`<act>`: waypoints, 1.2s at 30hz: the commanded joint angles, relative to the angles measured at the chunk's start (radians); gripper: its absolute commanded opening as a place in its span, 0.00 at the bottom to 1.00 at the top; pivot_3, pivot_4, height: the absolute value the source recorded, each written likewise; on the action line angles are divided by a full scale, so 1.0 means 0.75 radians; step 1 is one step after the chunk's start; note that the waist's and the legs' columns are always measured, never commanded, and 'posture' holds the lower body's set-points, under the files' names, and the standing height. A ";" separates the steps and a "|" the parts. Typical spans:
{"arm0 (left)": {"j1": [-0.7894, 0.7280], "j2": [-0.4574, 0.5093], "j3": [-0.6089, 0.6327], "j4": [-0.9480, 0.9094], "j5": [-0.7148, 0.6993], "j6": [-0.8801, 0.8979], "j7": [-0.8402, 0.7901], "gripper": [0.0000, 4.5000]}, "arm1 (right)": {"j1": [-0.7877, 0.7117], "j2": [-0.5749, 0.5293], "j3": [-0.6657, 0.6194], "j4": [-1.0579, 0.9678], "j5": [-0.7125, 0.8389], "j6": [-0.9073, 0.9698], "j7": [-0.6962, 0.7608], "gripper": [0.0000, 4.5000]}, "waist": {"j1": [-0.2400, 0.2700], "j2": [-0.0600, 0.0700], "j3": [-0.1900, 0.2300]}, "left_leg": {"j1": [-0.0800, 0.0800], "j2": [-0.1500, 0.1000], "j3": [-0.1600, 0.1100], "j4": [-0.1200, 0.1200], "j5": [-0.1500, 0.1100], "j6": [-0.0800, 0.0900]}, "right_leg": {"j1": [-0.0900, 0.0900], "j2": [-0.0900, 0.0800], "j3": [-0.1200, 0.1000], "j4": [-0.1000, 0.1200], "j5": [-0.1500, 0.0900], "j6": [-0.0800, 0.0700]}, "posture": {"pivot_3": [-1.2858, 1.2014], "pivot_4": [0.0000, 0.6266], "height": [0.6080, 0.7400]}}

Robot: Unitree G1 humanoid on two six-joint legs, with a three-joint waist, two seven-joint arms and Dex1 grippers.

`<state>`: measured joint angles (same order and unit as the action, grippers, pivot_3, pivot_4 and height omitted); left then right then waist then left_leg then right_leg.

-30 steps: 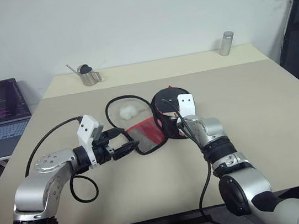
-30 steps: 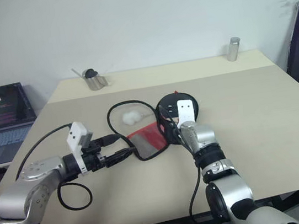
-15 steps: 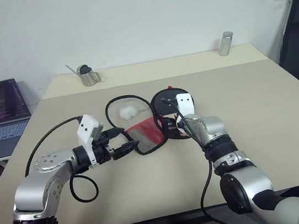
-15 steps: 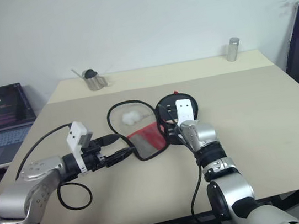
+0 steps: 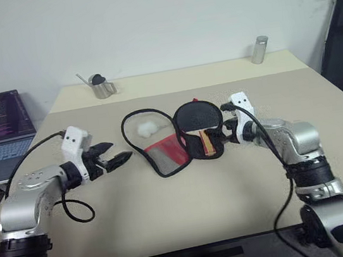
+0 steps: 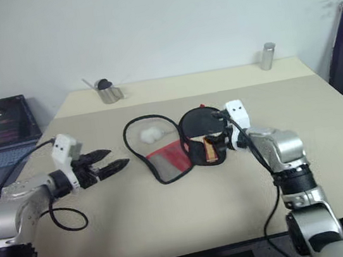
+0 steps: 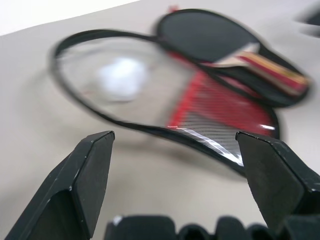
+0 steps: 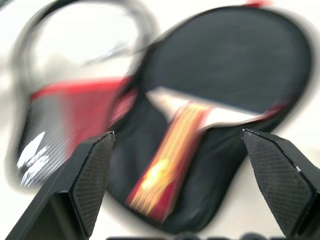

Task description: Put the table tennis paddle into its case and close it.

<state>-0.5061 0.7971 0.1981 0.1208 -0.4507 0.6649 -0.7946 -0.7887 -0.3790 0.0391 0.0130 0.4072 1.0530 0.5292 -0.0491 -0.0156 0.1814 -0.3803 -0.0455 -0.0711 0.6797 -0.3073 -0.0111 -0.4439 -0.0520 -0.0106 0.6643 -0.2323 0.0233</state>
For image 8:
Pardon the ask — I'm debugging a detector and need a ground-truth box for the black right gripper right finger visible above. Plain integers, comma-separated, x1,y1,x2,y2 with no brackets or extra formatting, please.
240,129,320,240

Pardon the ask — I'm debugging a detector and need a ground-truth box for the black round tray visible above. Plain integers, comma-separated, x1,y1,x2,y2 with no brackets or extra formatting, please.
9,0,315,227

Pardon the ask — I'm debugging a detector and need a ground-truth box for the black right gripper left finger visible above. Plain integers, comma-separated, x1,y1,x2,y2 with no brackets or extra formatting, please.
8,131,116,240

